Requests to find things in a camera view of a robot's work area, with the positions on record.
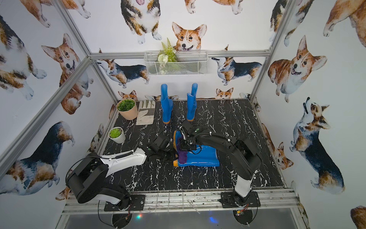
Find pink ribbed plant pot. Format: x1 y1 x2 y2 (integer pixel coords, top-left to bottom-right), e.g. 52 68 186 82
118 104 138 120

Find blue rubber boot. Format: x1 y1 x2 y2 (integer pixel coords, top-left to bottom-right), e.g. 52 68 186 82
187 83 198 122
161 84 173 124
173 131 220 167

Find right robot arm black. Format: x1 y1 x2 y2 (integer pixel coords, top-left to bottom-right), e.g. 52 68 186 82
174 127 262 198

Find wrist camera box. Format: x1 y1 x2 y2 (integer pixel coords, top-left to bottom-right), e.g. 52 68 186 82
152 135 171 151
182 120 196 134

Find fern and white flower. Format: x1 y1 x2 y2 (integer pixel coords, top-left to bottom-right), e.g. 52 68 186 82
157 39 179 74

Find purple cloth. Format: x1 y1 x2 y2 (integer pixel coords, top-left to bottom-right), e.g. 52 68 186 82
176 141 188 164

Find green plant in white pot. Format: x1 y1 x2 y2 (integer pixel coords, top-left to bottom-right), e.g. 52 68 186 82
109 128 122 139

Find small white plant pot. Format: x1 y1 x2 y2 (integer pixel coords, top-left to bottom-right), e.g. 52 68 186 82
108 127 126 144

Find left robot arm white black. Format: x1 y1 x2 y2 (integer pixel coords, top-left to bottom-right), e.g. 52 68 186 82
65 146 177 208

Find white grey work glove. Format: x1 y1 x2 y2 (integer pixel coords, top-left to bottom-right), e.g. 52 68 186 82
136 100 156 126

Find green plant in pink pot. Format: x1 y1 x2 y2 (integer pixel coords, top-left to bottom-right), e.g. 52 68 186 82
117 99 136 112

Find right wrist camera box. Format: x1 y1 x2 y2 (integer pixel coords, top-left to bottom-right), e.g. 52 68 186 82
182 120 196 134

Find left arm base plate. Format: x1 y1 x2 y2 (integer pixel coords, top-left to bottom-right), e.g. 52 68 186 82
104 195 146 212

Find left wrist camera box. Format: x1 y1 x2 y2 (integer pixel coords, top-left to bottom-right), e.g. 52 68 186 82
152 135 171 151

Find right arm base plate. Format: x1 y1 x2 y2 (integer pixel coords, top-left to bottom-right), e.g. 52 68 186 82
218 191 261 208

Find white wire wall basket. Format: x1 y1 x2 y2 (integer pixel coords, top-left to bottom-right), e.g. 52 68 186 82
144 51 208 76

